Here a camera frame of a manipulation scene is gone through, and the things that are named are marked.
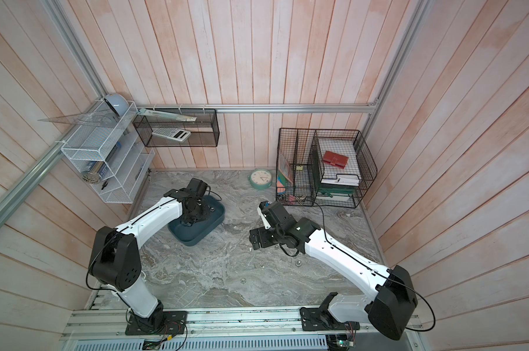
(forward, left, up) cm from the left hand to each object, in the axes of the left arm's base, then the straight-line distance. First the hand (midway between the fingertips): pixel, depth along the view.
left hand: (203, 217), depth 91 cm
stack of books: (+14, -61, +3) cm, 62 cm away
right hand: (-11, -24, +7) cm, 27 cm away
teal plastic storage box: (-5, +6, -6) cm, 10 cm away
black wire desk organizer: (+17, -55, +13) cm, 59 cm away
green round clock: (+28, -24, -6) cm, 38 cm away
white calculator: (+33, +16, +19) cm, 41 cm away
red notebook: (+21, -58, +15) cm, 63 cm away
